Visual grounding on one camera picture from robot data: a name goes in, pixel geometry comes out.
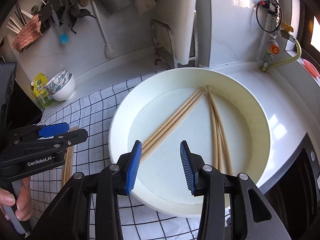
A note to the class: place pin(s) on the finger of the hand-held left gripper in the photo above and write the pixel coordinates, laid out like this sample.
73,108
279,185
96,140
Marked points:
53,130
72,137

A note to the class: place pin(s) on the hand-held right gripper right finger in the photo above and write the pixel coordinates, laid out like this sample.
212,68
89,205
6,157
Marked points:
187,170

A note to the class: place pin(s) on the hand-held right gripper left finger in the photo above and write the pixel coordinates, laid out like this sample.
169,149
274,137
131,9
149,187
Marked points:
132,170

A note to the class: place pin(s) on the white round basin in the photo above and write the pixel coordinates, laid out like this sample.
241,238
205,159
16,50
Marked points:
162,177

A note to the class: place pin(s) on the pile of wooden chopsticks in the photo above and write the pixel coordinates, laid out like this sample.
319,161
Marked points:
67,166

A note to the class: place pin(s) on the wooden chopstick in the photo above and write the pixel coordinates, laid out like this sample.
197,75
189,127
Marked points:
172,116
218,152
228,162
221,140
172,125
172,120

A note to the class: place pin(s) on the person's left hand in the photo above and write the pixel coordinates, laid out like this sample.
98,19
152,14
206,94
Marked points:
25,200

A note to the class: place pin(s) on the black checked white cloth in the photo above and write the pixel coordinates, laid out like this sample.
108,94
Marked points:
92,110

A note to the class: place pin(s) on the yellow seasoning pouch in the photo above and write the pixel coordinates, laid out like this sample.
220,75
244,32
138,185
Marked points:
42,92

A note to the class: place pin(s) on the patterned ceramic bowl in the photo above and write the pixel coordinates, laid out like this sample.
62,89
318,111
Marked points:
62,88
56,80

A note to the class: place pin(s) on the blue silicone brush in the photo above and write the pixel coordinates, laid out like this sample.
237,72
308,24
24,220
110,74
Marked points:
63,39

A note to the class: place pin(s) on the bundle of pale kitchen sticks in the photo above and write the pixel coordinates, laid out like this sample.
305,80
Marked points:
15,25

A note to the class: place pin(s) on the dark hanging cloth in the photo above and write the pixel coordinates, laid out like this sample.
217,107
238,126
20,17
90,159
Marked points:
75,13

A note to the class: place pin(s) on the metal board rack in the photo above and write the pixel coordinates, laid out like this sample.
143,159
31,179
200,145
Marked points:
162,45

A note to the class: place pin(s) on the wooden spoon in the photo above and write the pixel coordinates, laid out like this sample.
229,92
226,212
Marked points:
83,3

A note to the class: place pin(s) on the shiny metal kitchen tool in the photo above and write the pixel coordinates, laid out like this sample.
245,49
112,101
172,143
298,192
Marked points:
115,1

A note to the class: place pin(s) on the metal gas pipe with valves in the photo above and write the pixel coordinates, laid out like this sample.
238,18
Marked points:
273,48

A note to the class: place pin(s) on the white cutting board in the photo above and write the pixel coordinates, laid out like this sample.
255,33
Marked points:
177,17

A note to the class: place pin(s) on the pink plastic object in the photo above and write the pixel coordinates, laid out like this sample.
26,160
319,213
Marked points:
311,67

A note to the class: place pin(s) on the black hanging rail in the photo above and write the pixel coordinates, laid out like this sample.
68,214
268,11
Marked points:
47,10

